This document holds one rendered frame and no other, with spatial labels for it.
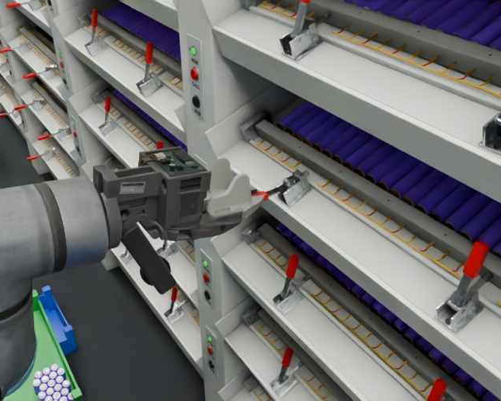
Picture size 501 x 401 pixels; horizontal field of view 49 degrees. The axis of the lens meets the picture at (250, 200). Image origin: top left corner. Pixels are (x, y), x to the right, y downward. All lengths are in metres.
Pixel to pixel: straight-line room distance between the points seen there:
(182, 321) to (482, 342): 0.92
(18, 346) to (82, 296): 1.12
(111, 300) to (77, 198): 1.16
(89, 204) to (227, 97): 0.33
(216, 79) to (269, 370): 0.52
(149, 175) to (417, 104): 0.27
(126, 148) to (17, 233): 0.79
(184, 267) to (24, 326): 0.66
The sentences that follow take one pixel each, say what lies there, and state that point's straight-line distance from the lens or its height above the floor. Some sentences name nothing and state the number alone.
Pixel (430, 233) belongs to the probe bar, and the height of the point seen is 0.78.
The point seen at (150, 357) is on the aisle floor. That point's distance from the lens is 1.53.
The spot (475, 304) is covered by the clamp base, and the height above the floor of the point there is 0.75.
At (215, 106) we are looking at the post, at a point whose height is 0.81.
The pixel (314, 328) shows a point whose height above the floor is 0.54.
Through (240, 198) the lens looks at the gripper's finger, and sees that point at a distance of 0.65.
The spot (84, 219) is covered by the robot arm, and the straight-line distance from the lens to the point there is 0.55.
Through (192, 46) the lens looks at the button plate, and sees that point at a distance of 0.82.
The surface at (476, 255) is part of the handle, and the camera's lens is 0.56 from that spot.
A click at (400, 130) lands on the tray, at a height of 0.91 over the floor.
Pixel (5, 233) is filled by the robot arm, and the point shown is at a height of 0.85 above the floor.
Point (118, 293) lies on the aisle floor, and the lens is 1.72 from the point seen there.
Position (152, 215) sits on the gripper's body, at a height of 0.80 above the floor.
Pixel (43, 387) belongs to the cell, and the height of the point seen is 0.09.
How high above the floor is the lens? 1.14
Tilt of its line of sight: 34 degrees down
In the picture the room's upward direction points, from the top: straight up
